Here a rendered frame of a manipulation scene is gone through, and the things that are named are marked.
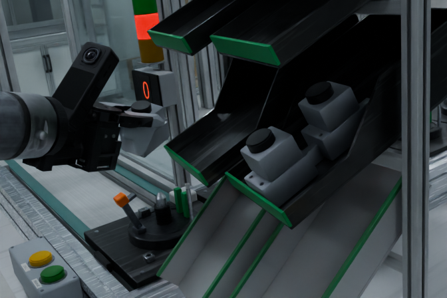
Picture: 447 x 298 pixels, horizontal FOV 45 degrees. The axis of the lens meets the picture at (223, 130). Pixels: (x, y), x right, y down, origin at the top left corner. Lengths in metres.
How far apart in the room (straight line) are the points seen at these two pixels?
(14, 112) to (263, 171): 0.26
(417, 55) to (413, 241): 0.20
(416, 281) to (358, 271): 0.06
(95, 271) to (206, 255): 0.24
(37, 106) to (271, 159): 0.26
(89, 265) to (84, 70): 0.42
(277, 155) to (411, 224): 0.16
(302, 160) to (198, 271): 0.31
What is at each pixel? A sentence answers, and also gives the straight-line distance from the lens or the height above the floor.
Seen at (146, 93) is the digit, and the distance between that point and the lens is 1.16.
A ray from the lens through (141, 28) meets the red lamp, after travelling 1.14.
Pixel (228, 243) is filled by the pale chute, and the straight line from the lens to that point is 0.78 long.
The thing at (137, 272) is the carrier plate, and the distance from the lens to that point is 0.93.
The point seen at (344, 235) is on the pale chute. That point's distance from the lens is 0.67.
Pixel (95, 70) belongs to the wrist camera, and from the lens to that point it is 0.68.
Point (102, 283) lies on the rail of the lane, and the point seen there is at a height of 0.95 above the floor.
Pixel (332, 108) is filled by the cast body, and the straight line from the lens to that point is 0.57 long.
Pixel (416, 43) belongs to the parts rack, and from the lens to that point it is 0.53.
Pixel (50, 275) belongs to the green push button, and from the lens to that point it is 0.98.
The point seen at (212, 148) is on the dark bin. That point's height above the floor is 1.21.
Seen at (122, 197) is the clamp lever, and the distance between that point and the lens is 0.96.
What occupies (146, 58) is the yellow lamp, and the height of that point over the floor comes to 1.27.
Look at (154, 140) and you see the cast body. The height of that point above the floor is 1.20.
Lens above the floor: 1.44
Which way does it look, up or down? 17 degrees down
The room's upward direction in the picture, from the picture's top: 6 degrees counter-clockwise
